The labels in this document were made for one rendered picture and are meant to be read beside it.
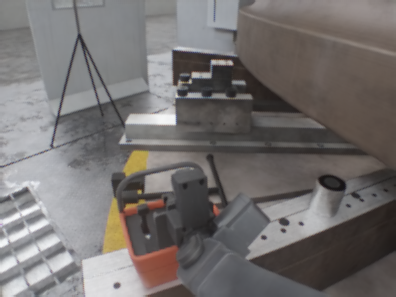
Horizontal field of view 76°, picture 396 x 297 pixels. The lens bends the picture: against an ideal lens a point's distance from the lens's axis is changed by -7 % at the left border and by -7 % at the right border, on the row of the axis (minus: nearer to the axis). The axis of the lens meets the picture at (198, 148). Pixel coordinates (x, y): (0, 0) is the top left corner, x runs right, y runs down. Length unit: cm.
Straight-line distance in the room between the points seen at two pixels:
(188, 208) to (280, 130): 146
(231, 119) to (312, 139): 58
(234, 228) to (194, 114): 126
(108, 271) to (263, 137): 136
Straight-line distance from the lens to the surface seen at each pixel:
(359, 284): 122
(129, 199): 135
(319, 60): 92
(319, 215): 82
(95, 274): 67
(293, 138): 184
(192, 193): 38
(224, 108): 157
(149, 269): 55
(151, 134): 175
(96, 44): 344
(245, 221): 36
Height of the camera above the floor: 121
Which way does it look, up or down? 31 degrees down
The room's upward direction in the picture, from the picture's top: 1 degrees clockwise
